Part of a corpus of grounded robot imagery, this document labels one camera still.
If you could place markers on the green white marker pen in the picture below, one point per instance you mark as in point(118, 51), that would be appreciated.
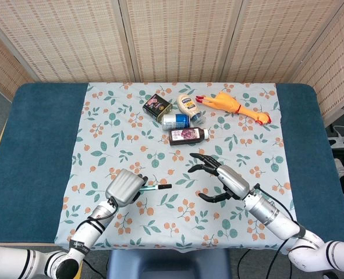
point(151, 188)

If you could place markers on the brown sauce bottle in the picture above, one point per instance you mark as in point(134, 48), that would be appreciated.
point(186, 136)

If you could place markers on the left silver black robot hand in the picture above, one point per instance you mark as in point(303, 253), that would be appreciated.
point(123, 187)

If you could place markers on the floral print tablecloth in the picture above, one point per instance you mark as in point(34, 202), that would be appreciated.
point(116, 145)

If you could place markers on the yellow rubber chicken toy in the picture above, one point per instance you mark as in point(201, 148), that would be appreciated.
point(227, 103)

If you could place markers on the cream mayonnaise squeeze bottle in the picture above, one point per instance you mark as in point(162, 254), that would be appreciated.
point(187, 106)

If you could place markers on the woven bamboo screen panel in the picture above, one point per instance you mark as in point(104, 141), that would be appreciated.
point(180, 37)
point(334, 72)
point(279, 37)
point(0, 67)
point(67, 37)

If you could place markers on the dark blue table cover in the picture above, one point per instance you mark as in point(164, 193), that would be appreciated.
point(38, 130)

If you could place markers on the blue silver drink can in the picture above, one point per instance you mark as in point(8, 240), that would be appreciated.
point(176, 121)

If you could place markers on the black luncheon meat tin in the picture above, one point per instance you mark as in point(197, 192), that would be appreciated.
point(157, 106)

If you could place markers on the white metal stand base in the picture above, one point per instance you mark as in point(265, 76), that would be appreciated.
point(342, 142)

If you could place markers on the white shoe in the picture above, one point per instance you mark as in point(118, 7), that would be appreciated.
point(341, 168)

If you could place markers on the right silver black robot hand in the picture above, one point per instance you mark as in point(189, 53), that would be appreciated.
point(233, 181)

